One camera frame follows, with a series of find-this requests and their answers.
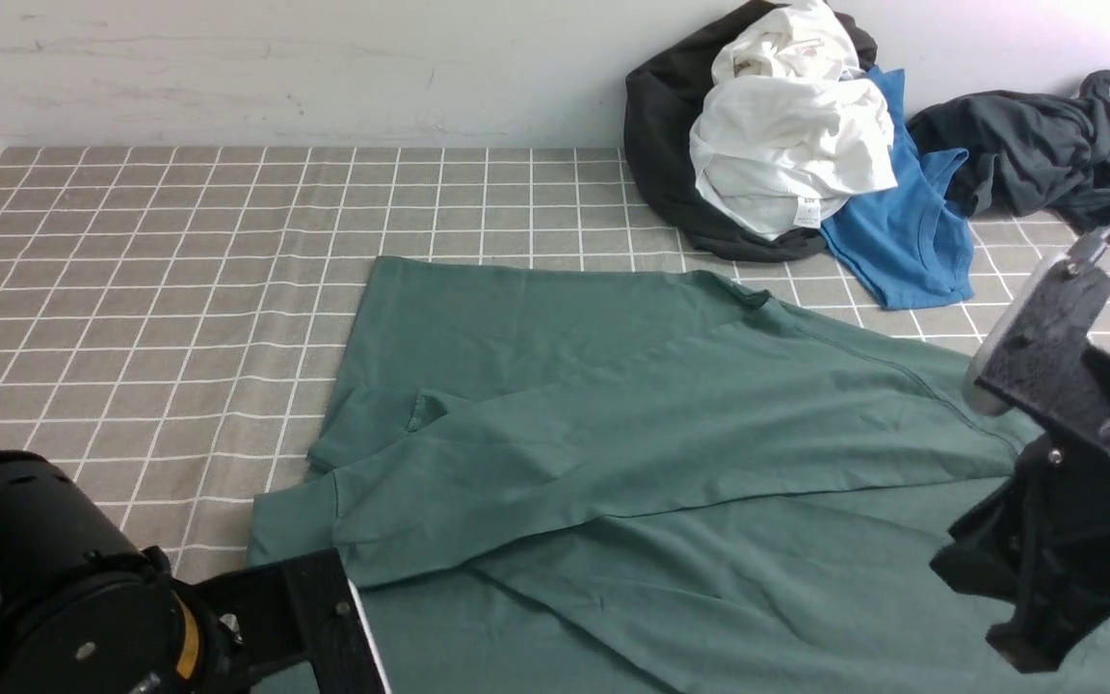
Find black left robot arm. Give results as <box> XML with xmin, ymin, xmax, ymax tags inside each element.
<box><xmin>0</xmin><ymin>449</ymin><xmax>222</xmax><ymax>693</ymax></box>

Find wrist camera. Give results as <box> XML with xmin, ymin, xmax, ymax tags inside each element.
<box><xmin>179</xmin><ymin>549</ymin><xmax>391</xmax><ymax>693</ymax></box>
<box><xmin>963</xmin><ymin>254</ymin><xmax>1110</xmax><ymax>456</ymax></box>

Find black garment under white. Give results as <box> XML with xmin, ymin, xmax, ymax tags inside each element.
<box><xmin>622</xmin><ymin>1</ymin><xmax>878</xmax><ymax>263</ymax></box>

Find green long-sleeve top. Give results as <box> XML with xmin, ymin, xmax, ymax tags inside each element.
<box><xmin>248</xmin><ymin>257</ymin><xmax>1110</xmax><ymax>693</ymax></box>

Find dark grey crumpled garment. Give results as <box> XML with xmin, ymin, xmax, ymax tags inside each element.
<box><xmin>907</xmin><ymin>69</ymin><xmax>1110</xmax><ymax>233</ymax></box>

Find grey checked tablecloth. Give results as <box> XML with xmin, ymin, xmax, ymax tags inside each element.
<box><xmin>0</xmin><ymin>147</ymin><xmax>1074</xmax><ymax>581</ymax></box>

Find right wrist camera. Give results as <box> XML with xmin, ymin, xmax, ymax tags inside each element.
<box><xmin>963</xmin><ymin>254</ymin><xmax>1110</xmax><ymax>456</ymax></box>

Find white crumpled shirt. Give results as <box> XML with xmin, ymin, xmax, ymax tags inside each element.
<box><xmin>690</xmin><ymin>1</ymin><xmax>897</xmax><ymax>241</ymax></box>

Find blue t-shirt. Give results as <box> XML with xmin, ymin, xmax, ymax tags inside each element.
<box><xmin>821</xmin><ymin>67</ymin><xmax>973</xmax><ymax>310</ymax></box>

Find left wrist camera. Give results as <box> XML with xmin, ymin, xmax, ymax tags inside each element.
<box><xmin>179</xmin><ymin>549</ymin><xmax>391</xmax><ymax>693</ymax></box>

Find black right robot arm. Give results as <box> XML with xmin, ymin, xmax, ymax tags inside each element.
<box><xmin>930</xmin><ymin>420</ymin><xmax>1110</xmax><ymax>675</ymax></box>

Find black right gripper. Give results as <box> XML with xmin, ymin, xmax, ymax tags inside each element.
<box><xmin>930</xmin><ymin>436</ymin><xmax>1110</xmax><ymax>675</ymax></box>

